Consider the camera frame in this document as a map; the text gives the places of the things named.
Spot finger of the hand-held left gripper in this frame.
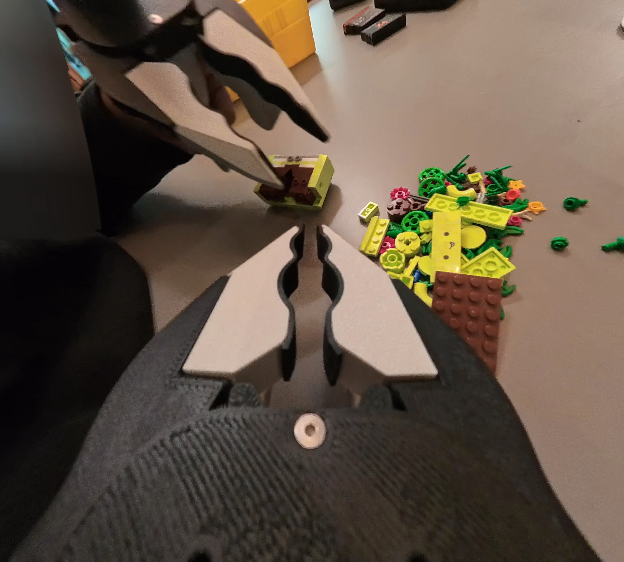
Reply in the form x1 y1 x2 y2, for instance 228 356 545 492
126 61 287 190
199 10 331 143

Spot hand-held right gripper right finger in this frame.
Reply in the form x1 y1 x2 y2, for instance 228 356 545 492
317 225 438 397

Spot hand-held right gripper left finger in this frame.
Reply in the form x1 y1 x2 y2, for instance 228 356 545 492
183 225 305 397

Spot brown toy plate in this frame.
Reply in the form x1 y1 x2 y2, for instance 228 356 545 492
431 270 504 372

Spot lime curved brick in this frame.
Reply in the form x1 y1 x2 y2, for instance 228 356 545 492
360 216 391 256

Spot lime face tile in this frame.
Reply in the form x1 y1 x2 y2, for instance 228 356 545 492
431 211 463 275

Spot lime brick box with brown bricks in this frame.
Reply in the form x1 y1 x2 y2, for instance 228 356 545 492
253 154 336 210

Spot long lime toy plate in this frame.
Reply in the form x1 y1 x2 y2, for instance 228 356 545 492
424 193 520 229

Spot person's left forearm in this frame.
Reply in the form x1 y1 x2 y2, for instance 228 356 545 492
78 84 196 236

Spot person's left hand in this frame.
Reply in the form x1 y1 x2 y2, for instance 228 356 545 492
207 77 238 126

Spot yellow box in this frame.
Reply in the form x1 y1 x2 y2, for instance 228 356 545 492
222 0 317 102

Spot black battery pack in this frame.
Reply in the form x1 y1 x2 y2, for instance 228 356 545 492
344 7 386 35
361 12 407 46

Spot pile of small toy bricks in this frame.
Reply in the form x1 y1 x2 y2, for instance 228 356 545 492
358 155 547 319

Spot person's black clothing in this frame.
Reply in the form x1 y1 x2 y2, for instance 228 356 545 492
0 235 157 550

